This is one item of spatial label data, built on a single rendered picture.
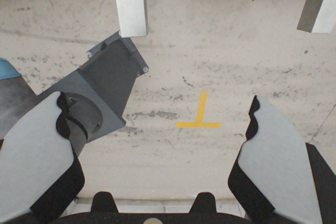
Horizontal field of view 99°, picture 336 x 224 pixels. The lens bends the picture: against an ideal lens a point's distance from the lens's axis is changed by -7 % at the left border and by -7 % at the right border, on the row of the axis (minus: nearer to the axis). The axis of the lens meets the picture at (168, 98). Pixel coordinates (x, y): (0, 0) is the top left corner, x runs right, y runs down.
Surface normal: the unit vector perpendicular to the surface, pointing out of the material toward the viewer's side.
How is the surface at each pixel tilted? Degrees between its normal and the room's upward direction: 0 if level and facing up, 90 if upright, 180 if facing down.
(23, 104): 85
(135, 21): 0
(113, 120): 0
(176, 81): 0
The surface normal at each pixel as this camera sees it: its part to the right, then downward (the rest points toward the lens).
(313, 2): -1.00, 0.03
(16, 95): 0.97, -0.22
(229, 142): 0.01, 0.53
